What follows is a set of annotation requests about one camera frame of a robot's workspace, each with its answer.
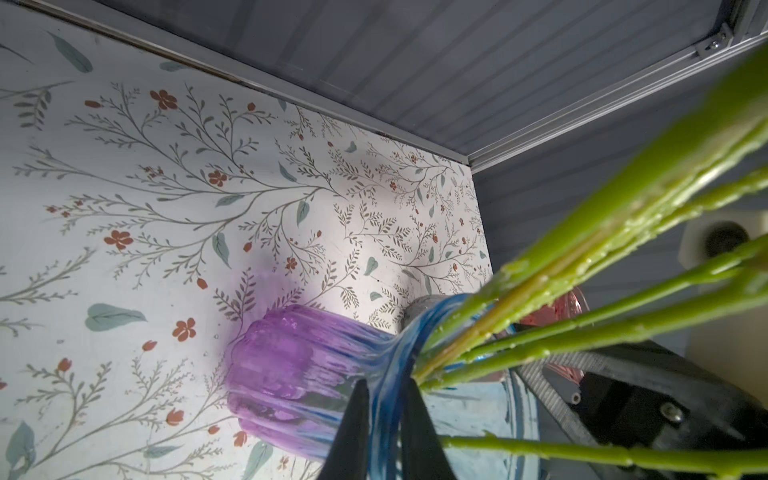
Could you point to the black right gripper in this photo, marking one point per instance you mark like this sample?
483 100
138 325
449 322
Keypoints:
647 396

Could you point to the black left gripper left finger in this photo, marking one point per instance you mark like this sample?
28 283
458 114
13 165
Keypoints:
348 456

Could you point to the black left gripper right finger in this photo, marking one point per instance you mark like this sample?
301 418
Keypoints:
422 456

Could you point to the blue purple glass vase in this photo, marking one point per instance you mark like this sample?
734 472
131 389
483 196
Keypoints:
294 370

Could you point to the green flower stem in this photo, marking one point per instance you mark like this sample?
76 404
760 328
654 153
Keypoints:
671 181

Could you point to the pale pink rose stem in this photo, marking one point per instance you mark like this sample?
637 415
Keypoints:
717 464

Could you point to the floral table cloth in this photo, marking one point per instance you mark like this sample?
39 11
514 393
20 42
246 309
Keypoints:
149 214

